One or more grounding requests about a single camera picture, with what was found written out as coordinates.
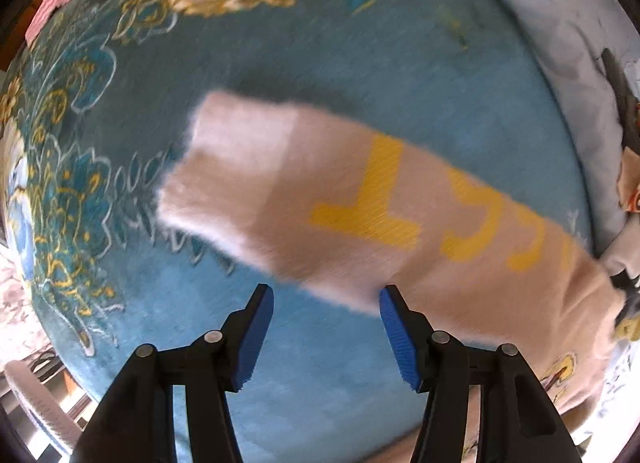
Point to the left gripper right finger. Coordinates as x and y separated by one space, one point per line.
518 421

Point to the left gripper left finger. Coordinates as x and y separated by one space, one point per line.
134 421

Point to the beige fuzzy sweater yellow letters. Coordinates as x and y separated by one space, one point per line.
344 210

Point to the white cream garment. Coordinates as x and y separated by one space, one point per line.
623 253

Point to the dark grey garment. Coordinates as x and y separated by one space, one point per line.
627 103

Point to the teal floral plush blanket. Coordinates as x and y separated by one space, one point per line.
103 99

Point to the light blue floral quilt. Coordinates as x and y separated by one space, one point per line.
569 38

